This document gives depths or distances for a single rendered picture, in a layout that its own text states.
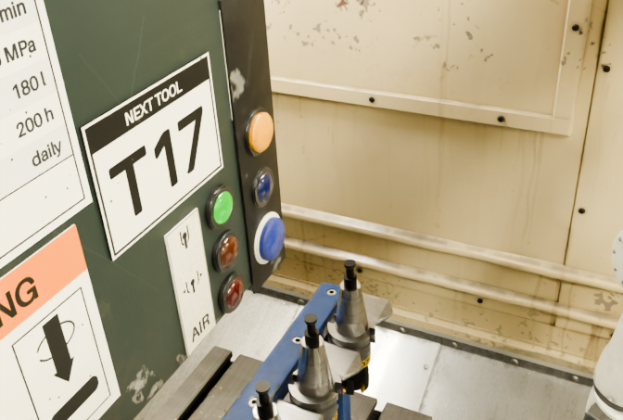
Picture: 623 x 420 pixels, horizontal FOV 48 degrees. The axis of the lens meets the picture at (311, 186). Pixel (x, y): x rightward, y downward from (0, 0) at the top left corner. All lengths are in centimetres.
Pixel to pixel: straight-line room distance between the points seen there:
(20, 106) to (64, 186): 4
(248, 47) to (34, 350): 20
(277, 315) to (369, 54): 64
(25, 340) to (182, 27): 16
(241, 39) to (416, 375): 111
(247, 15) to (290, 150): 95
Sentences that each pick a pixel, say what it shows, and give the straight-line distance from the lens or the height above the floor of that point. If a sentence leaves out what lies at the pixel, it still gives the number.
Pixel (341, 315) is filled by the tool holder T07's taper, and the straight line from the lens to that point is 91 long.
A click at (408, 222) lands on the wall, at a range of 132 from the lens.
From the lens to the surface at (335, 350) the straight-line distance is 92.
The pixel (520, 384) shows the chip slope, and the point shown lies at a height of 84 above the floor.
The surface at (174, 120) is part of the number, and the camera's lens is 36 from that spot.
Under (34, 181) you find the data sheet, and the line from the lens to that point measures 30.
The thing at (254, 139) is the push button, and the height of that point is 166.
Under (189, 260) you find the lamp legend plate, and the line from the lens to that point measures 40.
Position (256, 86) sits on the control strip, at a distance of 43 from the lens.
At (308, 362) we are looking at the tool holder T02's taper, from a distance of 82.
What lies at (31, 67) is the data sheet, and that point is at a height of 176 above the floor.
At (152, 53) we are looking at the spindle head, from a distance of 35.
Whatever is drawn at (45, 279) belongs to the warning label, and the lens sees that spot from 32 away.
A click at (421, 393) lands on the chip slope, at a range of 143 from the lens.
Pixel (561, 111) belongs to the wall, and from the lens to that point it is 113.
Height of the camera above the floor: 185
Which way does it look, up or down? 31 degrees down
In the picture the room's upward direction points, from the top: 3 degrees counter-clockwise
